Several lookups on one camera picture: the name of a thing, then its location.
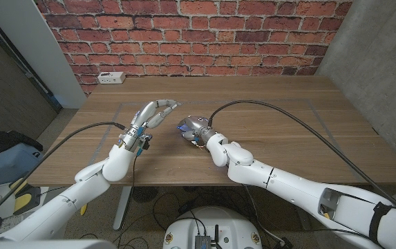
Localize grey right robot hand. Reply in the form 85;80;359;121
176;116;218;146

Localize small grey electronics box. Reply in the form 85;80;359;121
194;234;212;249

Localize white tissue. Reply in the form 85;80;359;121
177;124;198;142

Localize white robot torso base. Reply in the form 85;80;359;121
162;206;263;249

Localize white floor cable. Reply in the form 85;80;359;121
242;185;285;243

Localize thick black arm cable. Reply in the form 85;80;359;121
0;121;127;228
207;100;396;212

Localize white power strip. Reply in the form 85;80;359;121
97;71;126;85

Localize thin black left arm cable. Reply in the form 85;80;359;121
114;154;138;249

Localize white robot shoulder housing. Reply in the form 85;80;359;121
0;239;117;249

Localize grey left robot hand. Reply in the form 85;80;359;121
117;99;181;151

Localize yellow and black object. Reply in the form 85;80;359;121
9;176;41;212

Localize black bag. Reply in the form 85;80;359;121
0;130;44;163

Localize black floor cable loop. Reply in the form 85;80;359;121
152;192;185;232

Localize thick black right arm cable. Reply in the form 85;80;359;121
207;100;396;212

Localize dark table leg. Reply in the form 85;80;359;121
292;199;312;232

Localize red brick printed backdrop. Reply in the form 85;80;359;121
35;0;354;96

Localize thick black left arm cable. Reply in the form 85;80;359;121
0;121;127;228

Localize right wrist connector wires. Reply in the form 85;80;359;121
190;137;208;151

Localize white table leg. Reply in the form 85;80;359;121
113;186;133;231

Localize black round fan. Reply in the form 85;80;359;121
131;186;159;204

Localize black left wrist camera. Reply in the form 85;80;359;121
135;138;150;157

